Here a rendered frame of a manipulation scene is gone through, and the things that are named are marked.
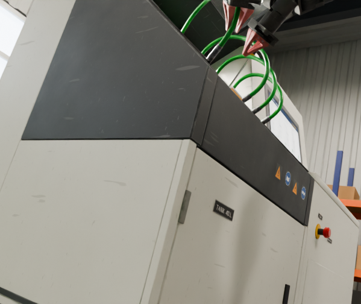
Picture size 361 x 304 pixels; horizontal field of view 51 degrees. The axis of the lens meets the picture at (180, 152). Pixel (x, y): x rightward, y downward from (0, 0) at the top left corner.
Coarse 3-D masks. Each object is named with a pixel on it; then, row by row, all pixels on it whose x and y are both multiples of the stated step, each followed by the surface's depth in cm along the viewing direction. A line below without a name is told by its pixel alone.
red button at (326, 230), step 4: (316, 228) 128; (320, 228) 131; (324, 228) 128; (328, 228) 128; (316, 232) 128; (320, 232) 128; (324, 232) 127; (328, 232) 127; (316, 236) 128; (324, 236) 127; (328, 236) 127
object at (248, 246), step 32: (192, 192) 71; (224, 192) 80; (256, 192) 92; (192, 224) 71; (224, 224) 81; (256, 224) 93; (288, 224) 109; (192, 256) 72; (224, 256) 81; (256, 256) 93; (288, 256) 109; (192, 288) 72; (224, 288) 81; (256, 288) 93; (288, 288) 109
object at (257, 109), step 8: (240, 56) 140; (248, 56) 138; (224, 64) 143; (264, 64) 132; (272, 72) 129; (272, 80) 128; (272, 88) 126; (272, 96) 126; (264, 104) 126; (256, 112) 127
